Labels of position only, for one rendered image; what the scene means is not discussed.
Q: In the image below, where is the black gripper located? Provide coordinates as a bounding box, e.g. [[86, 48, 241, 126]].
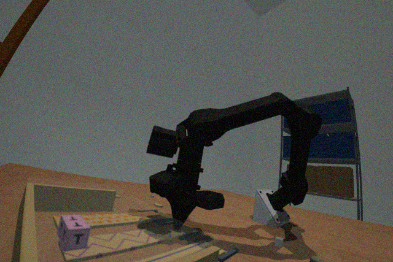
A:
[[166, 160, 225, 223]]

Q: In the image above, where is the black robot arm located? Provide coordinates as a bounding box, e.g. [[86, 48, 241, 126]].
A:
[[146, 92, 322, 212]]

